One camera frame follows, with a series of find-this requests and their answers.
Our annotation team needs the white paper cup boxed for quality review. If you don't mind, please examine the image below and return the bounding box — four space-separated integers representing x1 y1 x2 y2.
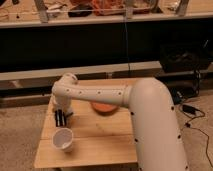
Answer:
52 128 74 152

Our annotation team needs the orange round plate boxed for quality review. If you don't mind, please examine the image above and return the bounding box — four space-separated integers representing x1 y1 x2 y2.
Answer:
91 102 118 113

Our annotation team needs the wooden shelf with clutter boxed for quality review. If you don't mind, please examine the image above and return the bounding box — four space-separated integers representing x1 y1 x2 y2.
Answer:
0 0 213 29

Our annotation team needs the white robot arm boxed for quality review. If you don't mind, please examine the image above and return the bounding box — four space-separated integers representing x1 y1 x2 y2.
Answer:
52 73 190 171

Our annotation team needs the black cable on floor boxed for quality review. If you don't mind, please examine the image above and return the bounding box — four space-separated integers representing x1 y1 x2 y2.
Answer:
179 96 213 168

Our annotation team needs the black power adapter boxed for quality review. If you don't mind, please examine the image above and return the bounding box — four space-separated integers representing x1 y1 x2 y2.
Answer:
182 105 196 115

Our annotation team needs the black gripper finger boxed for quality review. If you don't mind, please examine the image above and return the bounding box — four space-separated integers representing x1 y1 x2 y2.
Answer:
59 110 67 126
55 110 60 127

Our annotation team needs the black vertical hanging cable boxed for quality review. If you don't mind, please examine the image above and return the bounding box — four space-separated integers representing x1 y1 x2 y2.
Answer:
124 16 132 75

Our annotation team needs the black box under shelf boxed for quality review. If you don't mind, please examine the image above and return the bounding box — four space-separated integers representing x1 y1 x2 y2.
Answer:
159 43 213 73

